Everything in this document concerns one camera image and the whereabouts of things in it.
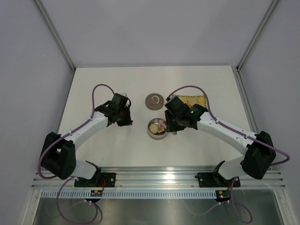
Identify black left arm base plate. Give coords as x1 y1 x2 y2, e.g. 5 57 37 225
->
74 172 116 188

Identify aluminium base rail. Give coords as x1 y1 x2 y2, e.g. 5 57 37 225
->
31 165 286 189

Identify woven bamboo tray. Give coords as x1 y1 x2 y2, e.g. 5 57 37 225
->
172 94 207 108

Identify pink cat paw tongs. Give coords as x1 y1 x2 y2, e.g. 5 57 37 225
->
159 119 177 135

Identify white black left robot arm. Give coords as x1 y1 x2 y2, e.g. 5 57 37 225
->
38 93 133 187

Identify aluminium frame post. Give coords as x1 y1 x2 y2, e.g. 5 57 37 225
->
32 0 76 74
236 0 280 73

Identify perforated cable duct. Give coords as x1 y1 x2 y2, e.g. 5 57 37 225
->
41 189 217 199

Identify round steel lunch box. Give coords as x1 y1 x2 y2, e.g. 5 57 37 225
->
147 118 168 140

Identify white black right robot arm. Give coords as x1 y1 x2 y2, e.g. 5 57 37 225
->
165 97 276 187

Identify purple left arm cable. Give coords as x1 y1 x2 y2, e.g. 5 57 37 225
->
37 83 132 223

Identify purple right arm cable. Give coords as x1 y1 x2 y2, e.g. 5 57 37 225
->
166 85 291 222

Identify left aluminium frame post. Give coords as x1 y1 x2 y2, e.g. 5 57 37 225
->
32 0 76 74

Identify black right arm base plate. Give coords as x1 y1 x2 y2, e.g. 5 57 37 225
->
195 172 241 188

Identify right aluminium frame post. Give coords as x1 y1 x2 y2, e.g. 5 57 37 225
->
236 0 280 73

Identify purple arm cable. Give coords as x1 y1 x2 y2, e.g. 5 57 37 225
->
166 85 291 222
37 83 132 223

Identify taupe round lunch box lid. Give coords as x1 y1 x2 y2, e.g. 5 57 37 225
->
145 93 164 111

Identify white steamed bun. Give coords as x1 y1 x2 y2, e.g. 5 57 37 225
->
149 123 158 135
187 97 199 107

